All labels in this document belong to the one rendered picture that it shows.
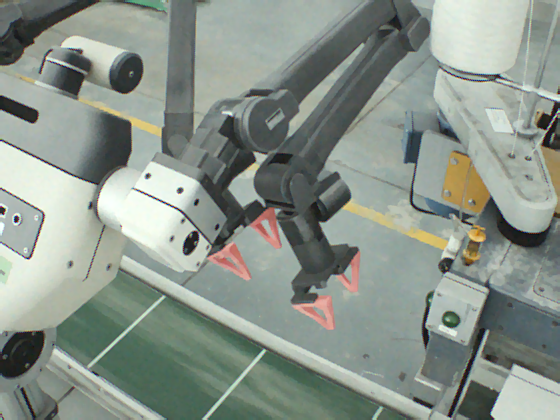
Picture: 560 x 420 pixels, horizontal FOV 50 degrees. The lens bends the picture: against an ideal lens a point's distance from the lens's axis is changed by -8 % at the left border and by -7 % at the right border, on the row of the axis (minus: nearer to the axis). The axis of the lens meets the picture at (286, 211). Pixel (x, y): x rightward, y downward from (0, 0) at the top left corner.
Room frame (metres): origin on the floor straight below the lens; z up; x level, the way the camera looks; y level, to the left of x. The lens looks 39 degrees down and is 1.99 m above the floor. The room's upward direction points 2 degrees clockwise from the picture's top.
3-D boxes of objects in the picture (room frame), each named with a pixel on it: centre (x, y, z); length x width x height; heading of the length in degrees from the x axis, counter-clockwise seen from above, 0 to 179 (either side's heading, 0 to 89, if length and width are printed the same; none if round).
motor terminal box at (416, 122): (1.20, -0.29, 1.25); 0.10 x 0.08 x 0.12; 174
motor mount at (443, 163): (1.08, -0.41, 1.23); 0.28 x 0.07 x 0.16; 59
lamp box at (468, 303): (0.66, -0.27, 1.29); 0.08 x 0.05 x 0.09; 59
